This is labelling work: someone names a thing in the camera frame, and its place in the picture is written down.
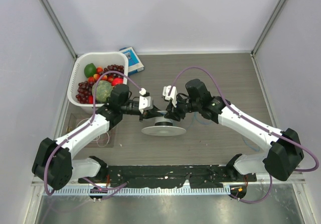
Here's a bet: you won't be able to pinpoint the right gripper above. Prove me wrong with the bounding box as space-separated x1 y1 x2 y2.
165 94 201 122

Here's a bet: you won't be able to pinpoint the blue cable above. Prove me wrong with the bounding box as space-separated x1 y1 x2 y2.
188 113 260 152

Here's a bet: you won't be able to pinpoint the white cable spool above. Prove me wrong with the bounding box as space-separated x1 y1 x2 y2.
141 111 186 137

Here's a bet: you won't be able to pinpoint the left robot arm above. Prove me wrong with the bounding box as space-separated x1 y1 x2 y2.
32 84 161 195

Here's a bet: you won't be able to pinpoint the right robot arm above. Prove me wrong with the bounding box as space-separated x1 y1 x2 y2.
163 79 304 181

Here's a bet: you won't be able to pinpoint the red apple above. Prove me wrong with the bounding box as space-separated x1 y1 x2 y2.
111 77 123 86

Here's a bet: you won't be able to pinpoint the clear plastic tray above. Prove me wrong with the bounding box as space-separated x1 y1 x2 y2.
65 114 114 148

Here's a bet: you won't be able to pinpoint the blue white box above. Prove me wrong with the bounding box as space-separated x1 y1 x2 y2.
119 47 144 75

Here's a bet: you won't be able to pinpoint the green melon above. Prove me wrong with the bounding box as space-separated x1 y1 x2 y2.
92 80 113 103

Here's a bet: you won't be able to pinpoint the dark grape bunch upper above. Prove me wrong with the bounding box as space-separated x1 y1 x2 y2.
103 64 124 78

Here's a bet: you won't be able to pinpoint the dark grape bunch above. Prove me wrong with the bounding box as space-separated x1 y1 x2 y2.
76 81 94 104
103 64 124 78

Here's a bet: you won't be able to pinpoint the red strawberry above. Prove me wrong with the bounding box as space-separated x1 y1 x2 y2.
87 95 93 104

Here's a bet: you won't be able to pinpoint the small peach fruits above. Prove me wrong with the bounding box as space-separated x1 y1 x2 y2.
87 66 115 83

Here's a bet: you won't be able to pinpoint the dark grape bunch lower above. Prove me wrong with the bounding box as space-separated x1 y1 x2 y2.
76 81 94 104

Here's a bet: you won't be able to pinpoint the green lime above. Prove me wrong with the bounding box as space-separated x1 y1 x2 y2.
84 63 97 78

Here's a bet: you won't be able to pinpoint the white plastic basket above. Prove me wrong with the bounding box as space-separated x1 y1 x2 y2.
67 52 128 114

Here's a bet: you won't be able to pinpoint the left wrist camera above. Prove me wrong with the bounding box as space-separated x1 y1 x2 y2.
138 96 153 114

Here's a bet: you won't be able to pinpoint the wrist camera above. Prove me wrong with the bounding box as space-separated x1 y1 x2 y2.
162 85 178 107
138 96 153 114

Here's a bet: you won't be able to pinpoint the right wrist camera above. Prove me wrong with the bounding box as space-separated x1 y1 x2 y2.
162 85 178 107

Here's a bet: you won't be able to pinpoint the white cable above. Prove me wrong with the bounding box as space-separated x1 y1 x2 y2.
75 118 112 148

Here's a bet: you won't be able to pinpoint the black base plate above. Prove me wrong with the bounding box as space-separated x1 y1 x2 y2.
88 165 257 189

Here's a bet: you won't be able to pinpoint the white slotted cable duct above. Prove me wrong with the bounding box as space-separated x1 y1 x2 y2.
53 185 230 197

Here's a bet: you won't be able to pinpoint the aluminium rail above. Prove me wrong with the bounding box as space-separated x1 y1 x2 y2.
31 172 306 186

